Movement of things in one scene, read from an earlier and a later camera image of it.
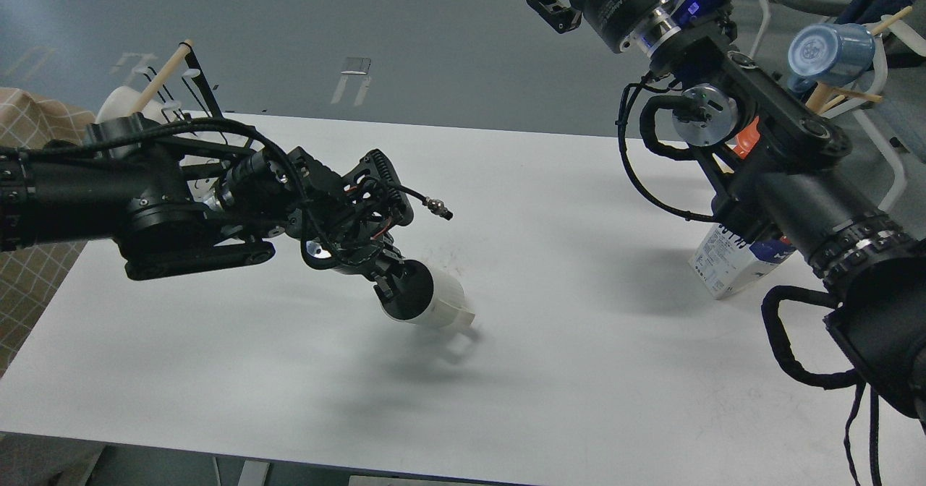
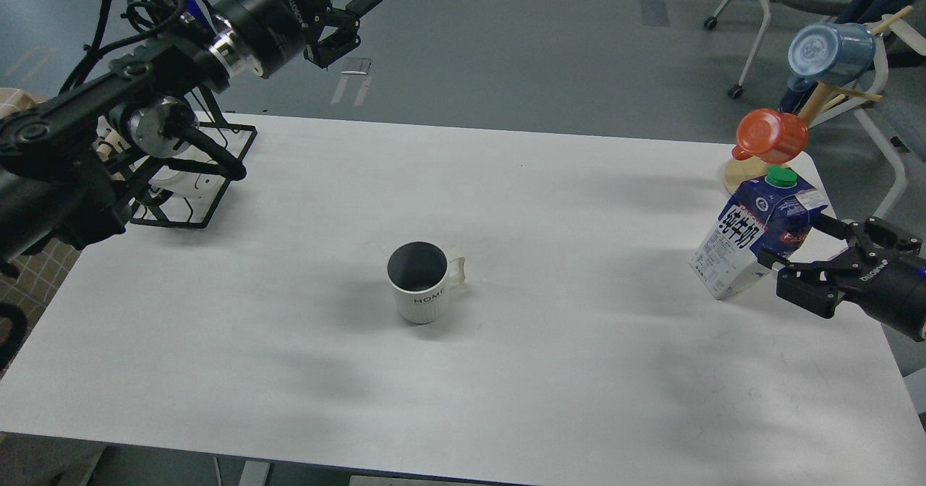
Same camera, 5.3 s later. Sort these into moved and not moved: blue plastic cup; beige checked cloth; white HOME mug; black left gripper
Moved: black left gripper; white HOME mug
Not moved: blue plastic cup; beige checked cloth
